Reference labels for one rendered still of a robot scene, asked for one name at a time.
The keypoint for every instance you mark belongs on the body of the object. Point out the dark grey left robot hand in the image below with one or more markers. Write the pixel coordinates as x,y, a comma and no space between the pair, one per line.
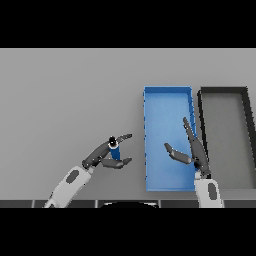
98,154

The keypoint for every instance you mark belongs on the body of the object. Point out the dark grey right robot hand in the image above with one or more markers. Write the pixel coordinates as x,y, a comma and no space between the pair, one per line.
198,152

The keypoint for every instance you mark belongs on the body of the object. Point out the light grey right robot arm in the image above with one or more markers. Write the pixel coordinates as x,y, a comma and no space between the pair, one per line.
209,193

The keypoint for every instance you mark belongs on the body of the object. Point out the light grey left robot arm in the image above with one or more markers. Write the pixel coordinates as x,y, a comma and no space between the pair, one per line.
69,186

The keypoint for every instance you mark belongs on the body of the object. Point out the dark grey bin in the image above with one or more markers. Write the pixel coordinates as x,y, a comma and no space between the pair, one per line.
226,140

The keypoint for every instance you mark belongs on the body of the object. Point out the blue bin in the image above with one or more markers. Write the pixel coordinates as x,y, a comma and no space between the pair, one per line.
168,140

